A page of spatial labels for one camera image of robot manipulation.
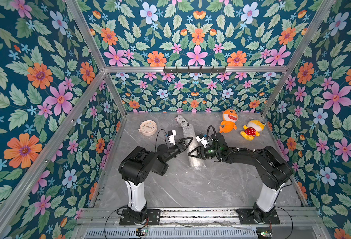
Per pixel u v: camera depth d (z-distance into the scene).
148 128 1.08
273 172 0.49
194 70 0.93
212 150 0.79
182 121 1.11
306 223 0.72
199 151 0.79
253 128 1.04
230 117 1.08
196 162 0.80
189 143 0.80
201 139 0.84
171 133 0.83
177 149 0.80
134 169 0.51
